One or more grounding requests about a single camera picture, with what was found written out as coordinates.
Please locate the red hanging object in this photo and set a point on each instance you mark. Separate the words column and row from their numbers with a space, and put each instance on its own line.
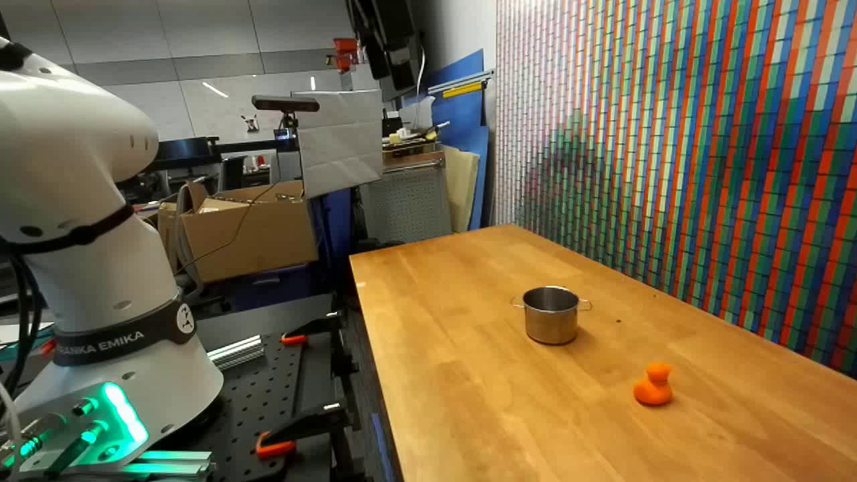
column 344, row 51

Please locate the blue foam panel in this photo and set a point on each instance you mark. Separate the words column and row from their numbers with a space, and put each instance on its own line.
column 465, row 110

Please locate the grey cabinet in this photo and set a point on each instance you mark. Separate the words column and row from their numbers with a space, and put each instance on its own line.
column 412, row 202

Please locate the white paper sheet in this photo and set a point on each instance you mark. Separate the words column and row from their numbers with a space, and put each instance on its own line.
column 338, row 142

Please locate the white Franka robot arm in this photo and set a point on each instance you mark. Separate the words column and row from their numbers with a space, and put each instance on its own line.
column 70, row 151

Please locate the brown cardboard box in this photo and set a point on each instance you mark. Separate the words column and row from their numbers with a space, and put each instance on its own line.
column 251, row 235

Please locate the small steel pot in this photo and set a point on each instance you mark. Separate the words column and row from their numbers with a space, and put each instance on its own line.
column 551, row 316

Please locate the silver aluminium rail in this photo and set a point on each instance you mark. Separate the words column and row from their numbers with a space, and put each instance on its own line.
column 236, row 351

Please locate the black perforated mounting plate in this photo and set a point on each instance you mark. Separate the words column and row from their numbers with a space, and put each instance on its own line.
column 270, row 392

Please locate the cream foam board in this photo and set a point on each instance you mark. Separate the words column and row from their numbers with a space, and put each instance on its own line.
column 461, row 189

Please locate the orange rubber duck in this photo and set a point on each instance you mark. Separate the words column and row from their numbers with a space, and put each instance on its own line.
column 654, row 389

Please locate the green-lit aluminium extrusion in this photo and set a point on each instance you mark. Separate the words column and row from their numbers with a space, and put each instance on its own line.
column 163, row 463

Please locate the black stereo camera on tripod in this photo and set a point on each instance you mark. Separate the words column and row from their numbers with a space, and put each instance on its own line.
column 285, row 102

